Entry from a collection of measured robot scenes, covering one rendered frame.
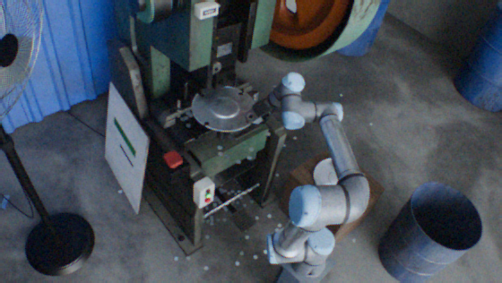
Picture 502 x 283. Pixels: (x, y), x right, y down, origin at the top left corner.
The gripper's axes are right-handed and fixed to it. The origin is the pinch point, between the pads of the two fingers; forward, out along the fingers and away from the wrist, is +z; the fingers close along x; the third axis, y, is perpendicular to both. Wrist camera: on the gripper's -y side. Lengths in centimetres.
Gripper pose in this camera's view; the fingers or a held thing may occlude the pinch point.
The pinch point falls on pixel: (252, 121)
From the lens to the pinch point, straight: 161.6
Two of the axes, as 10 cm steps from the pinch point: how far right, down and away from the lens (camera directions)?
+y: 7.4, -4.3, 5.2
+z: -4.0, 3.5, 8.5
